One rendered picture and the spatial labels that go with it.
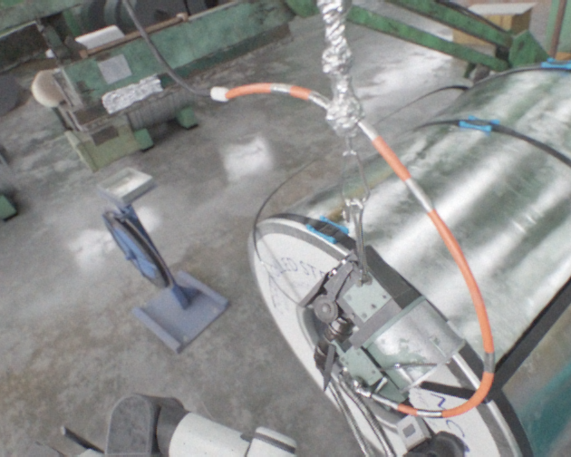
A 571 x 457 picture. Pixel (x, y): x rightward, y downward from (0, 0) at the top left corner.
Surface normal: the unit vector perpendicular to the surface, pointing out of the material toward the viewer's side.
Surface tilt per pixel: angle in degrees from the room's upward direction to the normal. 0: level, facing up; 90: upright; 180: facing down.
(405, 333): 32
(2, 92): 90
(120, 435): 24
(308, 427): 0
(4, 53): 90
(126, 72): 90
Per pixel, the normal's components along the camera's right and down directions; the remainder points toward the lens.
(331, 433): -0.22, -0.75
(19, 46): 0.77, 0.26
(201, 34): 0.60, 0.41
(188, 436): -0.16, -0.58
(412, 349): -0.35, -0.20
